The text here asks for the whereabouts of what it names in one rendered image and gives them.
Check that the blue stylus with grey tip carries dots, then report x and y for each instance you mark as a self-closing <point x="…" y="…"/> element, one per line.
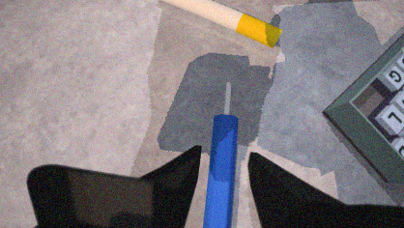
<point x="221" y="178"/>

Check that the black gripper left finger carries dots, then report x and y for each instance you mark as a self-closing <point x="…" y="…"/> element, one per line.
<point x="93" y="199"/>

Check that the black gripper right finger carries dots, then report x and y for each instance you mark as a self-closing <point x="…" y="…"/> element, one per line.
<point x="285" y="201"/>

